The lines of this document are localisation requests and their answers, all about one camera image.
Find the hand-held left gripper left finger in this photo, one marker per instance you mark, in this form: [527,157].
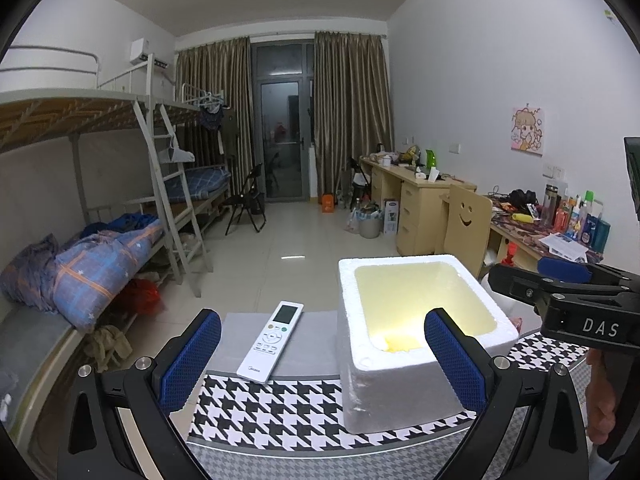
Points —
[192,360]

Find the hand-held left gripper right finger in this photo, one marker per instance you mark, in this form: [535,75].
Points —
[455,360]

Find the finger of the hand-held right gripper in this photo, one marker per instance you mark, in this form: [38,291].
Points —
[515,285]
[562,270]

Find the white foam box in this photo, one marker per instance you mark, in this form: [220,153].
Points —
[380,375]

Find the person's right hand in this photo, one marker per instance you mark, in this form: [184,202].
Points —
[600,400]

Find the white printed paper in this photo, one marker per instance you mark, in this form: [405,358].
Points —
[565,246]

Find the red plastic item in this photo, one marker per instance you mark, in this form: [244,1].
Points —
[510,255]

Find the desk with patterned cover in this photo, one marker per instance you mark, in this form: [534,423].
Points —
[525,237]

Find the cluster of toiletry bottles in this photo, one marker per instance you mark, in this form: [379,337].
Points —
[590,225]

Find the dark thermos bottle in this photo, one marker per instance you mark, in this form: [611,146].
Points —
[551,207]

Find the yellow tube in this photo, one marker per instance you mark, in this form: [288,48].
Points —
[521,218]

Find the wooden smiley face chair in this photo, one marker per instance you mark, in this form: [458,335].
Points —
[465,230]

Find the white remote control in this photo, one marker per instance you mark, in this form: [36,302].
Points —
[270,345]

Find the red plastic bag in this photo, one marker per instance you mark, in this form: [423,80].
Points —
[142,297]

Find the black headphones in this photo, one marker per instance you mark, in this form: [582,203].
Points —
[522,197]

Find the olive cloth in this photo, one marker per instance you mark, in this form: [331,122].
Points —
[107,347]

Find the black white houndstooth mat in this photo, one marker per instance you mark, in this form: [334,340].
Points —
[280,410]

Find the light wooden desk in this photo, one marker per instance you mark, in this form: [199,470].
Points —
[415,210]

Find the blue plaid quilt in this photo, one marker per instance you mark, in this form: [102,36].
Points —
[100,270]

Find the white card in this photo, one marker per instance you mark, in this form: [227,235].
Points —
[433,174]

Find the white blue cardboard box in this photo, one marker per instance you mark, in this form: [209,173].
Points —
[391,217]

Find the dark blue garment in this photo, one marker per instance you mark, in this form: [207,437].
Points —
[125,221]

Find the grey trash bin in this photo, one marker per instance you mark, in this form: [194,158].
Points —
[370,227]

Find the white metal bed ladder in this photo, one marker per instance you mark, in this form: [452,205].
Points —
[172,200]

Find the grey mattress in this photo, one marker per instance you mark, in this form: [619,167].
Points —
[30,345]

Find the black folding chair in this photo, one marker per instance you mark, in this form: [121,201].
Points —
[247,200]
[357,180]

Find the clear plastic bags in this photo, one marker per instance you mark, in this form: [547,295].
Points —
[351,221]

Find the blue checked bedding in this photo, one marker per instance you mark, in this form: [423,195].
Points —
[200,182]

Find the hanging dark green garment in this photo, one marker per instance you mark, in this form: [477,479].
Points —
[230,132]

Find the brown curtain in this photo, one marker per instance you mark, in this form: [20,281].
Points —
[215,90]
[352,110]

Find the hanging blue clothes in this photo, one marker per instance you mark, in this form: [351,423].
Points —
[211,119]

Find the glass balcony door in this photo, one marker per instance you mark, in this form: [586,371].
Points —
[280,125]

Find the white metal bunk bed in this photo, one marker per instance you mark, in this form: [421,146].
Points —
[65,100]
[200,102]

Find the white air conditioner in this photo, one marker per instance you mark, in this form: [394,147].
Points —
[141,50]

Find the white wall socket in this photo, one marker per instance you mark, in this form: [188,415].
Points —
[554,172]

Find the wall poster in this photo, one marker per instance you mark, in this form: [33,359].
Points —
[527,129]

